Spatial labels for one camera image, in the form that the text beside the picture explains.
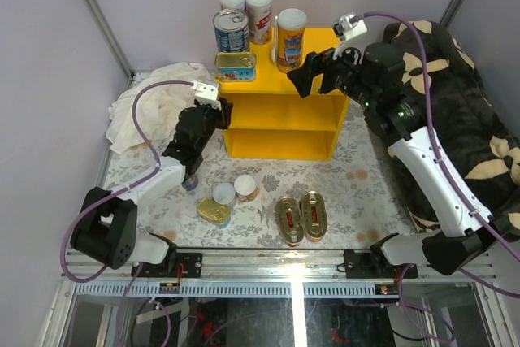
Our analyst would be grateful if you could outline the blue labelled gold-top can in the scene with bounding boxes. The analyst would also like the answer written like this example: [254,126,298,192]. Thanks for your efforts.
[213,9,249,53]

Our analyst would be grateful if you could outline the gold oval tin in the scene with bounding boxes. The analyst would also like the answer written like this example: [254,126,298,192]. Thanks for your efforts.
[300,191,327,241]
[275,196,305,247]

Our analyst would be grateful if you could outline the white red snack canister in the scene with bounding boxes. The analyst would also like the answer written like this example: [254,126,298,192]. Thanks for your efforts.
[246,0,272,45]

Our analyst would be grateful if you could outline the gold oval tin left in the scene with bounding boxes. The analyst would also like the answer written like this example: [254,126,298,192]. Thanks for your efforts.
[275,196,305,247]

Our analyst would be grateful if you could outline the gold oval tin right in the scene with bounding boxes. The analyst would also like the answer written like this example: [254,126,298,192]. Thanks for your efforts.
[300,191,327,241]

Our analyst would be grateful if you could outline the purple cable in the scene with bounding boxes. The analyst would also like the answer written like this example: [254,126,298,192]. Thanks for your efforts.
[357,10,520,344]
[59,80,196,283]

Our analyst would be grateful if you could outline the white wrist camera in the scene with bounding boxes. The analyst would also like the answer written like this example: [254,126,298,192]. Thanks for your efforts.
[192,80,222,110]
[332,13,368,60]

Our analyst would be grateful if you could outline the black floral plush blanket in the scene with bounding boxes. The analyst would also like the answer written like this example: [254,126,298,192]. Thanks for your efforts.
[383,20,519,242]

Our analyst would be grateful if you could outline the clear jar colourful candy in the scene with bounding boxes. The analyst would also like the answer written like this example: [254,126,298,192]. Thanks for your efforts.
[181,174,199,192]

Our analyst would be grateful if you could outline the gold rectangular tin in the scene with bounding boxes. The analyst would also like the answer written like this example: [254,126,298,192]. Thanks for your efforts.
[214,52,257,82]
[197,198,231,228]

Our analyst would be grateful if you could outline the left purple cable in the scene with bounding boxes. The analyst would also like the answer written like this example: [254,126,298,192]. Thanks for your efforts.
[59,80,196,283]

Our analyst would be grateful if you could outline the left metal corner post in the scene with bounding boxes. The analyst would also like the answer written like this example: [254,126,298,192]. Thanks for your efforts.
[83,0,135,80]

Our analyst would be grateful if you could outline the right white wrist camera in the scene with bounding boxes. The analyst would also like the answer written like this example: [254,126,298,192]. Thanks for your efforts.
[332,13,368,60]

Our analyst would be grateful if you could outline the grey lid small can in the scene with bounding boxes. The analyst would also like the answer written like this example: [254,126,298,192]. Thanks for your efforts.
[212,183,236,209]

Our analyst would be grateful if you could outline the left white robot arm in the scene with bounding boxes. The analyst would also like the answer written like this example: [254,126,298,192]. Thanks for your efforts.
[70,98,233,278]

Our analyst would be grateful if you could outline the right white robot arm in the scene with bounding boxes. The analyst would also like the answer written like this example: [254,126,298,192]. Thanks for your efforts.
[287,42,511,278]

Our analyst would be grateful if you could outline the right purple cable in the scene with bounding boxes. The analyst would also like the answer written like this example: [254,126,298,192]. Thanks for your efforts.
[357,10,520,344]

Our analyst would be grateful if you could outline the crumpled cream cloth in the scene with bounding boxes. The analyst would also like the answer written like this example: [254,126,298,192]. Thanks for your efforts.
[106,62,213,154]

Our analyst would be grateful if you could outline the yellow wooden shelf cabinet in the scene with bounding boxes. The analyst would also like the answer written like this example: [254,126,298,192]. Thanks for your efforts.
[221,44,349,160]

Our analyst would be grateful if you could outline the white lid small can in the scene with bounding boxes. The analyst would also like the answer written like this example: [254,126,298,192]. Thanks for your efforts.
[234,175,257,202]

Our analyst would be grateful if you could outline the aluminium mounting rail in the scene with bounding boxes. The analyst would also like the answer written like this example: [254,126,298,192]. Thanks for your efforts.
[60,247,496,299]

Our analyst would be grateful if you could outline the orange blue tall canister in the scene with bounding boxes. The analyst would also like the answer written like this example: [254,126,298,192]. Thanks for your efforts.
[275,8,307,73]

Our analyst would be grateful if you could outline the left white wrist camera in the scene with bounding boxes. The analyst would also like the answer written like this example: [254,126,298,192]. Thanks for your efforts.
[192,80,222,110]

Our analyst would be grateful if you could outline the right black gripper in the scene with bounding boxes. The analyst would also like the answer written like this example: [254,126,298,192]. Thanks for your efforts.
[287,36,378,108]

